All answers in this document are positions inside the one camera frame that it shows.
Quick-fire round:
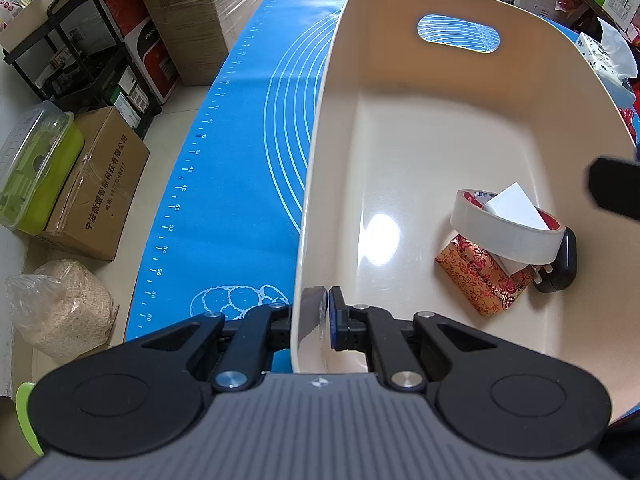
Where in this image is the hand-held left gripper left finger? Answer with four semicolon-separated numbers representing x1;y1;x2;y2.
122;301;293;393

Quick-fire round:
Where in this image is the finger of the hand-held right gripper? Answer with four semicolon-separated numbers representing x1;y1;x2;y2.
587;156;640;221

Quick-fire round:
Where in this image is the green container with clear lid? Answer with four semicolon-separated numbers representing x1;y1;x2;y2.
0;101;86;235

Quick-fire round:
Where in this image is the large wrapped cardboard box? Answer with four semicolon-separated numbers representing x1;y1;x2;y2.
127;0;266;86

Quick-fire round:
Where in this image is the black charger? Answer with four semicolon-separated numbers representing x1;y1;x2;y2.
532;227;578;295

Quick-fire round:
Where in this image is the blue silicone mat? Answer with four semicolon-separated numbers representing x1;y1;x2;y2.
124;0;640;343

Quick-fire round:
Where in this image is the green plastic piece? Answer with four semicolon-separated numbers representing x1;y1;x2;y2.
15;382;46;456

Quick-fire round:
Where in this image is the brown printed cardboard box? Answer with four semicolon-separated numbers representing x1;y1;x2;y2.
35;106;151;262

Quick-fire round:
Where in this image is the tissue box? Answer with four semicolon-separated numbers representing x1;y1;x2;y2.
575;17;638;91

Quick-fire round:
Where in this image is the clear bag of grain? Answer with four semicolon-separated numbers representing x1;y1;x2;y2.
6;258;120;363

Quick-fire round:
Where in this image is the beige open box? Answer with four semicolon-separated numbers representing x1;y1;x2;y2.
0;0;108;53

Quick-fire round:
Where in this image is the beige plastic basket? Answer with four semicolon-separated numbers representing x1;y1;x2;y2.
290;0;640;426

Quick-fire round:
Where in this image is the red and white box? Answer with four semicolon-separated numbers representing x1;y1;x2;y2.
122;15;181;107

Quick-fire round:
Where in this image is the red patterned gift box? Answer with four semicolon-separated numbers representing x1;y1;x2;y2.
435;234;538;317

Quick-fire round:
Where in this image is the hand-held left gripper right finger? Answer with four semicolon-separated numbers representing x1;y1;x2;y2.
327;286;502;393

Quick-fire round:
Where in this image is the black metal rack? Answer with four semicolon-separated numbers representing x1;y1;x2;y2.
2;0;163;141

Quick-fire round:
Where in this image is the white block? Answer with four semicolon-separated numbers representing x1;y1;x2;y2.
482;182;549;232

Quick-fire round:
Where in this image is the clear tape roll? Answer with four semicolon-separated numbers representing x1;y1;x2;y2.
449;188;567;266

